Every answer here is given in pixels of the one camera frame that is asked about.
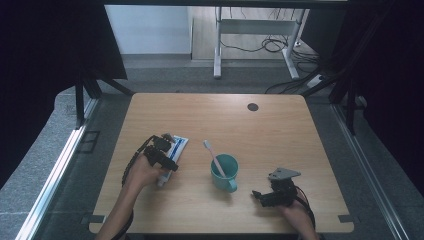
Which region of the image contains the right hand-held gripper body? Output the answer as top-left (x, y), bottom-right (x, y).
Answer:
top-left (266, 167), bottom-right (302, 208)

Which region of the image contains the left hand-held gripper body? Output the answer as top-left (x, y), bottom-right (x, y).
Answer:
top-left (143, 132), bottom-right (177, 168)

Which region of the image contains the white blue toothpaste tube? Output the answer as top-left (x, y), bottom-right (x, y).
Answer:
top-left (157, 134), bottom-right (190, 188)

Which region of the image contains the teal cup with handle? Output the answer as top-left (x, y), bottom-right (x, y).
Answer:
top-left (209, 153), bottom-right (240, 194)

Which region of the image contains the pink toothbrush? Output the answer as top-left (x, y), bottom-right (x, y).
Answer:
top-left (203, 139), bottom-right (228, 178)

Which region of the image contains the person's left hand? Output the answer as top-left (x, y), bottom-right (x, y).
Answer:
top-left (123, 154), bottom-right (169, 193)

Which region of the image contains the person's right hand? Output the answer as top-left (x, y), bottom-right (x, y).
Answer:
top-left (277, 197), bottom-right (316, 234)

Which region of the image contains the black metal stand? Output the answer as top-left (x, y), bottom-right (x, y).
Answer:
top-left (301, 63), bottom-right (366, 136)
top-left (74, 68), bottom-right (135, 130)

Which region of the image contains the white power strip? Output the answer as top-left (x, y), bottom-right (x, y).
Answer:
top-left (306, 74), bottom-right (325, 89)

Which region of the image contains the black curtain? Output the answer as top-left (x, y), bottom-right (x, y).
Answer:
top-left (328, 0), bottom-right (424, 198)
top-left (0, 0), bottom-right (128, 188)

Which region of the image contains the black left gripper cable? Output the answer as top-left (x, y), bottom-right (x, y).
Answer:
top-left (111, 134), bottom-right (158, 240)

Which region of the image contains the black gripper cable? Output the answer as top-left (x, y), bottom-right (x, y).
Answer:
top-left (294, 186), bottom-right (317, 232)
top-left (111, 134), bottom-right (158, 240)

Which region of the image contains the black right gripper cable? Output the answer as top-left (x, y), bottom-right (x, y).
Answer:
top-left (294, 186), bottom-right (317, 232)

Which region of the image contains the aluminium rail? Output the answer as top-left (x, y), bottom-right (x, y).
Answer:
top-left (15, 98), bottom-right (100, 240)
top-left (330, 102), bottom-right (410, 240)

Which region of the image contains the black floor cables bundle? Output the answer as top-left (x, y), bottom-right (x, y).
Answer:
top-left (219, 33), bottom-right (321, 65)

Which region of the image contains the white desk frame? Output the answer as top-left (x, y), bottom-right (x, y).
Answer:
top-left (213, 6), bottom-right (310, 80)

